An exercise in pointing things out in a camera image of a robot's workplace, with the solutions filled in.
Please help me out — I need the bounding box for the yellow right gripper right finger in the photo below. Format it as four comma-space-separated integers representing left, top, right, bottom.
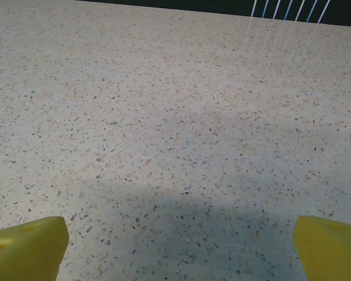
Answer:
292, 215, 351, 281

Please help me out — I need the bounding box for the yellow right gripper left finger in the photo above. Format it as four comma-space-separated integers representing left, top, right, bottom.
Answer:
0, 215, 70, 281

